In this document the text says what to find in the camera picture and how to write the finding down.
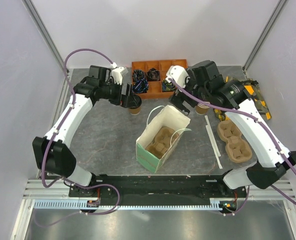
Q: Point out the dark rolled tie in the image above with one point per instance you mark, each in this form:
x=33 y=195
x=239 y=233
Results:
x=138 y=75

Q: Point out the brown rolled tie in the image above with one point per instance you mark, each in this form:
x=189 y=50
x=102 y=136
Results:
x=153 y=75

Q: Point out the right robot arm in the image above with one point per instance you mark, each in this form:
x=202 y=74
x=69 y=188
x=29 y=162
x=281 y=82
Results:
x=203 y=84

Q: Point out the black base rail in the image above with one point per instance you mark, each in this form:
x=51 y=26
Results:
x=158 y=190

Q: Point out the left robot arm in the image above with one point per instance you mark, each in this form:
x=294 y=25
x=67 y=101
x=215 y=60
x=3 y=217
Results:
x=52 y=152

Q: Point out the green printed paper bag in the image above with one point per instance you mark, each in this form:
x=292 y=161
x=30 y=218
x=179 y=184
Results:
x=170 y=117

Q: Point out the orange wooden compartment tray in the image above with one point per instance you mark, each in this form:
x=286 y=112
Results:
x=155 y=90

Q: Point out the camouflage cloth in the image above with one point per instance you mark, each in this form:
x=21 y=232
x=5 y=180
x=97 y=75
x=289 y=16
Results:
x=252 y=86

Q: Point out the blue striped rolled tie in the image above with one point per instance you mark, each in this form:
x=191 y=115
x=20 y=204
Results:
x=141 y=86

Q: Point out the brown paper coffee cup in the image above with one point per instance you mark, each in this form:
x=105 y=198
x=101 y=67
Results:
x=134 y=111

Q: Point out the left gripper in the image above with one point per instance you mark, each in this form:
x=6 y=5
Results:
x=128 y=100

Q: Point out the slotted cable duct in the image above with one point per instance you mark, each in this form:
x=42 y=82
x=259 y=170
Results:
x=74 y=204

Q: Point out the stack of paper cups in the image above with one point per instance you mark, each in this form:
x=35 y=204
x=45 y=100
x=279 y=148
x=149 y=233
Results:
x=201 y=109

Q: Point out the cardboard cup carrier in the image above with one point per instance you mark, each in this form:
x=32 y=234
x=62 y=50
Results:
x=162 y=142
x=237 y=149

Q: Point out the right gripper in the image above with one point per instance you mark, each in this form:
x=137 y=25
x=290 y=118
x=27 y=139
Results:
x=178 y=97

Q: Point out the green yellow rolled tie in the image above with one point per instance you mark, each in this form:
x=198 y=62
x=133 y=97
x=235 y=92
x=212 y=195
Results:
x=167 y=86

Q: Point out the white straw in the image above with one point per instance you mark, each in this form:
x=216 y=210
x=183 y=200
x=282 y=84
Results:
x=212 y=140
x=208 y=123

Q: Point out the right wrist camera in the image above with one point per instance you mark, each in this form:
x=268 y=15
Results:
x=178 y=74

